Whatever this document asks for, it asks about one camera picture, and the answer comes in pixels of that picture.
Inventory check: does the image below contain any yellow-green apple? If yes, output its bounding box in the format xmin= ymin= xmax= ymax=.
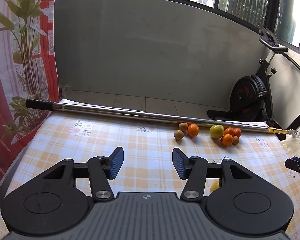
xmin=209 ymin=124 xmax=225 ymax=139

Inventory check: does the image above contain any red plant print curtain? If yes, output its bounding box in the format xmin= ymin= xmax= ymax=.
xmin=0 ymin=0 xmax=63 ymax=183

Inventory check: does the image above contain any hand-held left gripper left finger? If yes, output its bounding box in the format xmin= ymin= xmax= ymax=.
xmin=41 ymin=147 xmax=125 ymax=202

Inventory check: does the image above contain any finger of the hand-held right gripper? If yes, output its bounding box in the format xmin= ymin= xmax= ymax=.
xmin=284 ymin=156 xmax=300 ymax=180

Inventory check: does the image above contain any telescopic metal pole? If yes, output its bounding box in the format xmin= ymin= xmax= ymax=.
xmin=25 ymin=98 xmax=293 ymax=135

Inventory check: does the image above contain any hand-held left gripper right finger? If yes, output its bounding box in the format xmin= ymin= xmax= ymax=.
xmin=172 ymin=147 xmax=255 ymax=202

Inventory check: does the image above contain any clear plastic pole head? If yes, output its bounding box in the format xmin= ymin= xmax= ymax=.
xmin=281 ymin=129 xmax=300 ymax=156

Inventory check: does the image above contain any black exercise bike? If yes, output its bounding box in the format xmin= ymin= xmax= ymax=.
xmin=207 ymin=24 xmax=300 ymax=134

